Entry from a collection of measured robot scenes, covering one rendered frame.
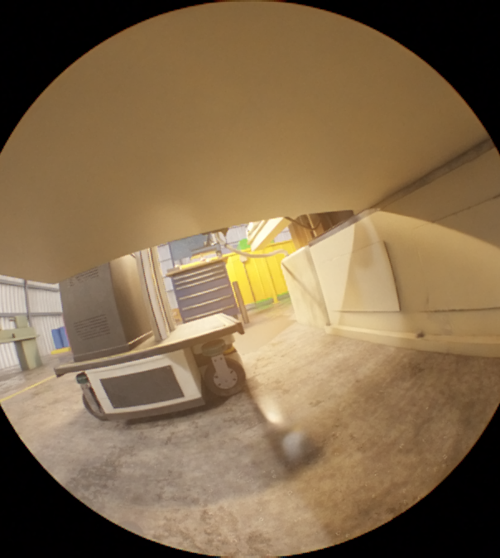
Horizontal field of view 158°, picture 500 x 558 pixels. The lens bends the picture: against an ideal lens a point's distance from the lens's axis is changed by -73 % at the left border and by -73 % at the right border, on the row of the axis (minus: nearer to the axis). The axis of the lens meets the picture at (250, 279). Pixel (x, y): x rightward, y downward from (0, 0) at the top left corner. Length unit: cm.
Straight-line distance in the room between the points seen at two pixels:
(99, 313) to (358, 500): 97
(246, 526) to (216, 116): 62
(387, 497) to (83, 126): 64
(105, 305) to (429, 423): 111
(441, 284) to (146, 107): 80
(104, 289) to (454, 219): 127
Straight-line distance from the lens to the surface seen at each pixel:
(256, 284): 371
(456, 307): 75
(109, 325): 83
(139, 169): 25
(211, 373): 79
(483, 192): 69
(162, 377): 72
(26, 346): 534
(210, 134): 23
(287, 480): 49
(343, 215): 175
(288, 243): 416
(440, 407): 59
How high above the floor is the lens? 43
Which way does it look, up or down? 3 degrees up
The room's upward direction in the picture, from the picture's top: 17 degrees counter-clockwise
